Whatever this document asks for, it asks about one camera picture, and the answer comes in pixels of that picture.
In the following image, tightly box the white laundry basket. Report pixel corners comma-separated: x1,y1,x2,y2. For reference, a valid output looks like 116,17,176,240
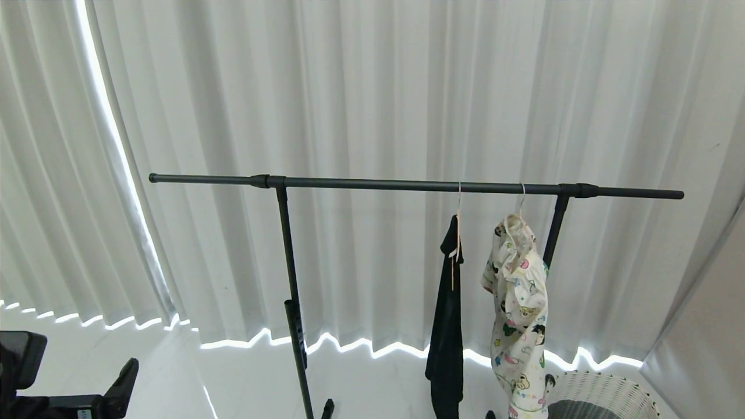
544,371,662,419

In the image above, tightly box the cream printed garment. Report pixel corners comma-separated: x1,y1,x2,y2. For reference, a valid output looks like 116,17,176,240
481,214,557,419

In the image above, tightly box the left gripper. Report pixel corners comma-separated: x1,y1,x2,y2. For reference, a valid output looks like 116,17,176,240
0,357,141,419

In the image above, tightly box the white curtain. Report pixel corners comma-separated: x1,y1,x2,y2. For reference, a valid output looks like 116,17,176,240
0,0,745,373

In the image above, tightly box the black t-shirt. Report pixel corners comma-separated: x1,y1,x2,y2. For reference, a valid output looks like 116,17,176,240
424,214,465,419

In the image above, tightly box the black clothes rack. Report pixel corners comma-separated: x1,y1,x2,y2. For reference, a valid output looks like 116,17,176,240
148,172,685,419

